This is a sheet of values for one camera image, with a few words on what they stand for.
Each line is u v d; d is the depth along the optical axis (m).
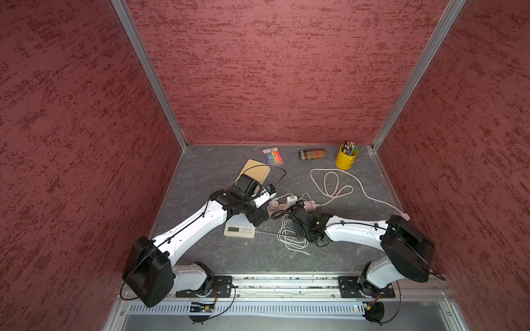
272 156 1.14
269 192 0.71
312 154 1.14
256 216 0.71
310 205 0.94
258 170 1.06
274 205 0.88
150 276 0.40
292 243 0.84
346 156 1.03
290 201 0.89
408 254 0.45
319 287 0.76
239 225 0.87
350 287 0.74
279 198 0.85
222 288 0.74
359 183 1.03
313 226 0.65
